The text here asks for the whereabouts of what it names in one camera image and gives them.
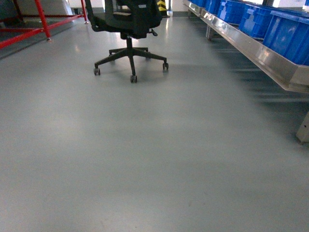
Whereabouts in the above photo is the black mesh office chair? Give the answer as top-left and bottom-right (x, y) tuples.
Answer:
(85, 0), (169, 83)

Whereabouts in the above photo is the yellow black traffic cone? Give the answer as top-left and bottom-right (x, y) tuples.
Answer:
(156, 0), (170, 18)

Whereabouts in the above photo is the blue plastic bin behind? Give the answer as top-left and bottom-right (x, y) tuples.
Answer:
(239, 3), (283, 39)

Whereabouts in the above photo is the stainless steel roller rack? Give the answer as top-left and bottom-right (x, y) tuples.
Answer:
(183, 0), (309, 145)

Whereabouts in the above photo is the large blue plastic bin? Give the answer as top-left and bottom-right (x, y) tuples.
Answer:
(263, 11), (309, 66)

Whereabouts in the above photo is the red metal table frame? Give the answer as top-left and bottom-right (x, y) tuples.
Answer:
(0, 0), (88, 48)

